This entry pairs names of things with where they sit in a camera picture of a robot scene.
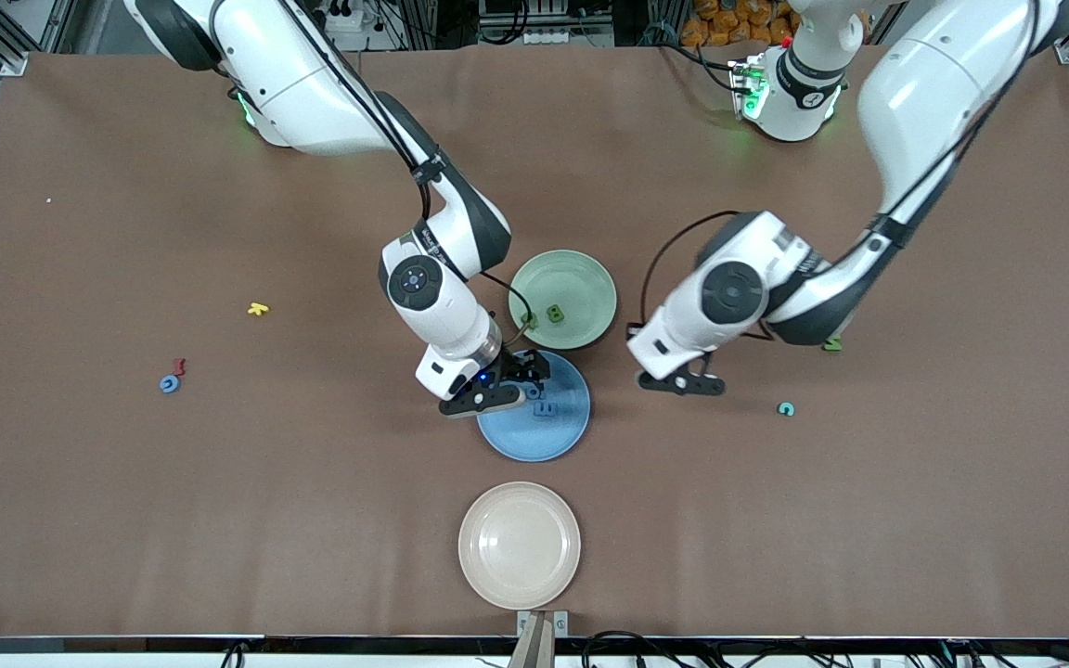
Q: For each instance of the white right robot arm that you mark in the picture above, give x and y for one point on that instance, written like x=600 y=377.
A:
x=312 y=93

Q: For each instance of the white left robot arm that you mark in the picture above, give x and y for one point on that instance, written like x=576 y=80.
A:
x=924 y=93

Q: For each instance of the blue foam letter E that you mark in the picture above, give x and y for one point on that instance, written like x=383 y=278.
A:
x=546 y=415

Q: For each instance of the green foam letter B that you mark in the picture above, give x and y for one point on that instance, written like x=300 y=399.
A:
x=554 y=314

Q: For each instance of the long white power strip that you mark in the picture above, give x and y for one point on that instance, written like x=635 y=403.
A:
x=558 y=37

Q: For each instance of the base connector box green light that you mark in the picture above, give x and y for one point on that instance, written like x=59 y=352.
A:
x=748 y=88

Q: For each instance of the yellow foam letter K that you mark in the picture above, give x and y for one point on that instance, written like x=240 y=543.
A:
x=258 y=309

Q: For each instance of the blue plate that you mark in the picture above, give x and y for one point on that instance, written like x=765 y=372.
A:
x=544 y=436

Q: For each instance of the beige plate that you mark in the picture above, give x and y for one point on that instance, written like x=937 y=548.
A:
x=519 y=545

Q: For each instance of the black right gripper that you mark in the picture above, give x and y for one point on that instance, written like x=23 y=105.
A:
x=518 y=367

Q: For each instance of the orange snack bag pile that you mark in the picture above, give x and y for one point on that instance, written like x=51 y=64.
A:
x=720 y=23

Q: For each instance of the blue foam letter G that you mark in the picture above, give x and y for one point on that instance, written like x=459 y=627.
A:
x=162 y=384

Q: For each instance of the pale green plate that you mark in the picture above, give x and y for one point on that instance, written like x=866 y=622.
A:
x=581 y=288

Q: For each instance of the metal mounting bracket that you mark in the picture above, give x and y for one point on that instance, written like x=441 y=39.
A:
x=562 y=620

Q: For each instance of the white power strip with plugs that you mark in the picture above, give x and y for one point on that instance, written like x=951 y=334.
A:
x=344 y=14

